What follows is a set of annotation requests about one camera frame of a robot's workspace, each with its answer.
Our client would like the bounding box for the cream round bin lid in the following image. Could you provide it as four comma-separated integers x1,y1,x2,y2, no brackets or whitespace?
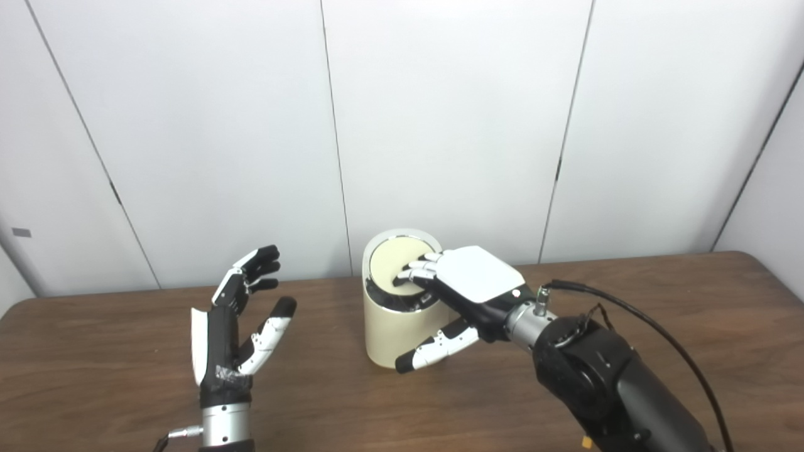
369,237,440,296

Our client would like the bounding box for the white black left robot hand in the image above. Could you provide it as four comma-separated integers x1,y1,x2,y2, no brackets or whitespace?
190,245,298,407

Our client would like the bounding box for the cream-colored bin body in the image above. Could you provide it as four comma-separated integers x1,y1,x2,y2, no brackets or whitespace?
362,229,459,369

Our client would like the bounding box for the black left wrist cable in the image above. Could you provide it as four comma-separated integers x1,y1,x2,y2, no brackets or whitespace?
153,426,204,452

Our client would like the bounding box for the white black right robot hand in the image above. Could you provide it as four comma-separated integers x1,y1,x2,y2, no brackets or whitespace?
394,245,528,374

